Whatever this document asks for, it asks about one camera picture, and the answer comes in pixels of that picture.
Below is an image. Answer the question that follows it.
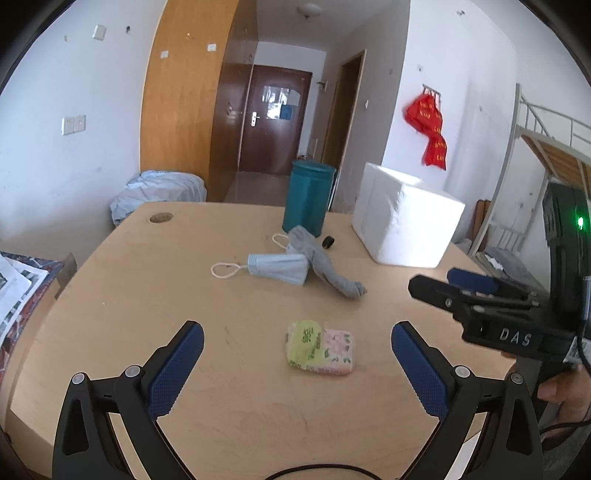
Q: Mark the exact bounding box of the stack of magazines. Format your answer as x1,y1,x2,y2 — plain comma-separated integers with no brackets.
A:
1,252,64,376

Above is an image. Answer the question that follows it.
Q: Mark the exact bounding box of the white foam box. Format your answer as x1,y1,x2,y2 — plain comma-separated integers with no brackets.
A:
352,163,465,269

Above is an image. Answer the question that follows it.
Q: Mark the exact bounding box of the green floral tissue pack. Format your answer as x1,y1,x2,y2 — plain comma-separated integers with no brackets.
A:
286,320,355,376

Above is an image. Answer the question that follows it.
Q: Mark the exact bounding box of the light wooden wardrobe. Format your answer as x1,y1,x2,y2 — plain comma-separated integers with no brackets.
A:
139,0,259,202

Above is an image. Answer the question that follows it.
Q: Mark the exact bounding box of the metal bunk bed frame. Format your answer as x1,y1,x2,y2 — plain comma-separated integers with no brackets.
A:
468,84,590,258

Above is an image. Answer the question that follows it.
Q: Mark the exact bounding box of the dark brown entrance door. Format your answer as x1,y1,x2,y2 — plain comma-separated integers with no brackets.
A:
238,65,311,176

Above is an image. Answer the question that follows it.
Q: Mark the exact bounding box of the white wall switch plate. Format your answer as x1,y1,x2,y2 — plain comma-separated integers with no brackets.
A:
61,115,86,136

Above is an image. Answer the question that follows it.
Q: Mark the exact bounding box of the red hanging bag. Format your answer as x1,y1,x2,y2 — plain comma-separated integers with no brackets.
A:
404,87,448,171

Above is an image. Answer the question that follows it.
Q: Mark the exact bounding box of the grey sock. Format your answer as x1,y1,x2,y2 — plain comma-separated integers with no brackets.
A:
287,225,368,299

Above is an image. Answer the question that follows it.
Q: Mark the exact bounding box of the light blue bedding bundle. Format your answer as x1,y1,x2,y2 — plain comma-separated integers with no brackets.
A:
110,170,207,226

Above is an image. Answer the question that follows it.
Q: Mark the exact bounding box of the teal cylindrical canister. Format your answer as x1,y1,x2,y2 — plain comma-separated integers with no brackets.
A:
281,160,337,237

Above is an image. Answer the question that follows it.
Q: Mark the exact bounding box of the person's right hand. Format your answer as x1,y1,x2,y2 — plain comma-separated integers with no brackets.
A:
537,365,591,423

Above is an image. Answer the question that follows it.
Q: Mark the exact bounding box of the small black cap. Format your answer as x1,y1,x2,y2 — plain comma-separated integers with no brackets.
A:
322,236,335,250

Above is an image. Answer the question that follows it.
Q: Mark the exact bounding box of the light blue face mask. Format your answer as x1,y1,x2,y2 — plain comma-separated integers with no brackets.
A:
211,234,310,286

